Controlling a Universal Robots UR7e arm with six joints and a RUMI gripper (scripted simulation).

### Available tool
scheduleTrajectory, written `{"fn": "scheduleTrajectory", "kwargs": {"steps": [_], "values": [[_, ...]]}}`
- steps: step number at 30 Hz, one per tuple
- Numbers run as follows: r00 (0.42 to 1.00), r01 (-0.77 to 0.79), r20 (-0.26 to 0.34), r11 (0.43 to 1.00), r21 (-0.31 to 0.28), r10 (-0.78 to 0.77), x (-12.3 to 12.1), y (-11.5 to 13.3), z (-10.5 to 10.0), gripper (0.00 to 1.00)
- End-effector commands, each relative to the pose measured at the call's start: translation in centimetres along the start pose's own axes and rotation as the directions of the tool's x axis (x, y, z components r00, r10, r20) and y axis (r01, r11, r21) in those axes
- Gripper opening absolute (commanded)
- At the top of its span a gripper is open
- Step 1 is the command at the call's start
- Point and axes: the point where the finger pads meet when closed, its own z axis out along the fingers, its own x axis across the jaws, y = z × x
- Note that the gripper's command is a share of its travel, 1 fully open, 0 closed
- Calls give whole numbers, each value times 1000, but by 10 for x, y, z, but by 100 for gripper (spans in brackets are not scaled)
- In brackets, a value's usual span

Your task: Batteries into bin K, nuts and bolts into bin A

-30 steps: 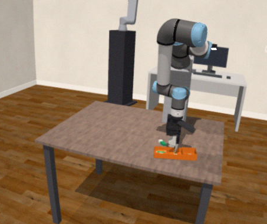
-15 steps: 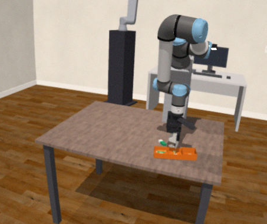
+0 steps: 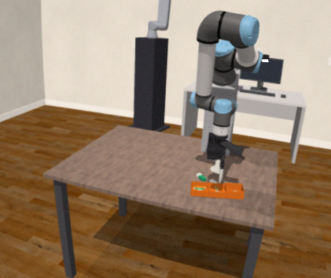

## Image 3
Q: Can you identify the orange bin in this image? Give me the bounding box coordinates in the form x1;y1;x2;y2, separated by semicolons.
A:
191;181;245;200

